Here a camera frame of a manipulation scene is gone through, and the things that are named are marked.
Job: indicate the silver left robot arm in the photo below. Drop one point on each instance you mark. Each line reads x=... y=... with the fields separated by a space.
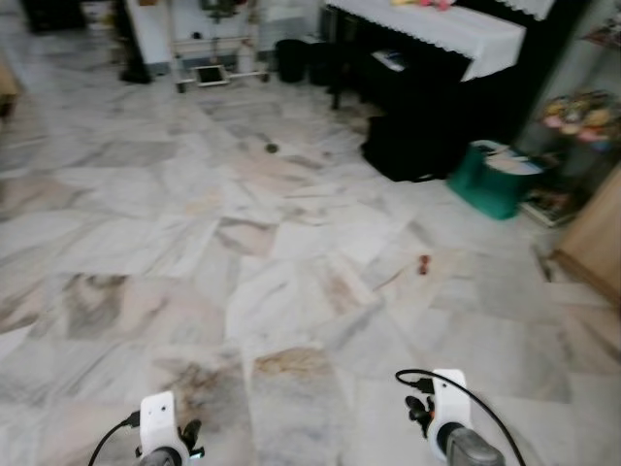
x=161 y=458

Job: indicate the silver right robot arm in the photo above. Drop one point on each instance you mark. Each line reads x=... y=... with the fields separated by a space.
x=473 y=449

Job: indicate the small red floor object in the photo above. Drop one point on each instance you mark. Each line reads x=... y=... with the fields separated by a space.
x=424 y=263

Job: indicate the green tote bag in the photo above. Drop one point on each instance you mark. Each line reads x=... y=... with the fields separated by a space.
x=485 y=189

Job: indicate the light wooden furniture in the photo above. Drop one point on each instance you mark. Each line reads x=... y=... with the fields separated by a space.
x=597 y=248

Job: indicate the glass display cabinet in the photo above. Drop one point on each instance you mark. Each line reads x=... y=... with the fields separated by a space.
x=582 y=165

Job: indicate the small dark floor object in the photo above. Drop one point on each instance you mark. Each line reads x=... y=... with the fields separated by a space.
x=272 y=148

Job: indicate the colourful flower bouquet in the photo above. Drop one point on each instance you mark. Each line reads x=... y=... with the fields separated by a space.
x=582 y=115

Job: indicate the white tablet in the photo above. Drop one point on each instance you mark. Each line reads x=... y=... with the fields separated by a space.
x=211 y=75

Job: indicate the black waste bin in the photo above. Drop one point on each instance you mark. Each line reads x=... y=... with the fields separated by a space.
x=291 y=60

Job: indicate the black upright piano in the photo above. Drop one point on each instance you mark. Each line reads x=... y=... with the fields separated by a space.
x=543 y=58

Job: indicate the white wheeled trolley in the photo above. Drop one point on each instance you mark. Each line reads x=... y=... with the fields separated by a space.
x=218 y=44

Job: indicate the black floor stand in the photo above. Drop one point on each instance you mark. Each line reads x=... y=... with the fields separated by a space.
x=133 y=44

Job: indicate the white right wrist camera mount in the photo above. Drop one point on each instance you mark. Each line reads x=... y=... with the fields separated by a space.
x=450 y=396

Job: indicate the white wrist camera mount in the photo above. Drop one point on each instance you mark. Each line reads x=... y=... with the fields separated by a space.
x=158 y=416
x=450 y=396

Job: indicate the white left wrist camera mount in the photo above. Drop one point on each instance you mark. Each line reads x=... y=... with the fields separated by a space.
x=158 y=416

